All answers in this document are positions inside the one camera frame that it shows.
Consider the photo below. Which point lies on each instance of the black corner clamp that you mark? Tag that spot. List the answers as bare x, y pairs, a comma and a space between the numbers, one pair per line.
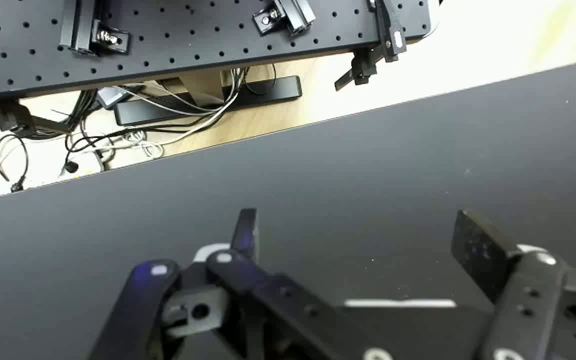
359, 66

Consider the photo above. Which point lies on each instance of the short black aluminium rail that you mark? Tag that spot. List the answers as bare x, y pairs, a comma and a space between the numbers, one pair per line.
78, 23

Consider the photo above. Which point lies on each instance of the black perforated breadboard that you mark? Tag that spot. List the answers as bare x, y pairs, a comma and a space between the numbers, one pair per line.
189, 41

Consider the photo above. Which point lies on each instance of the long black aluminium rail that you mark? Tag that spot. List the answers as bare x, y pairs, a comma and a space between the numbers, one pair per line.
297, 13

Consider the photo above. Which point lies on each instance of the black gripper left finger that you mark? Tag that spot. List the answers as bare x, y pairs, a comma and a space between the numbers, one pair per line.
246, 232

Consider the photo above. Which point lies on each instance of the small black mounting bracket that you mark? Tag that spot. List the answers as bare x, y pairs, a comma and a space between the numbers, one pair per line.
266, 21

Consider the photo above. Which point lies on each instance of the black rail bracket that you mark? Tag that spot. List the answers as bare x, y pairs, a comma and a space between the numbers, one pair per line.
110, 41

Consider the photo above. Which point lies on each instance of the black edge rail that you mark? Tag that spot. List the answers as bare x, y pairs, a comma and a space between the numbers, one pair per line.
388, 31

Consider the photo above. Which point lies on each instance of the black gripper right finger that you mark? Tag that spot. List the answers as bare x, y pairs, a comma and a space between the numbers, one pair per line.
484, 253

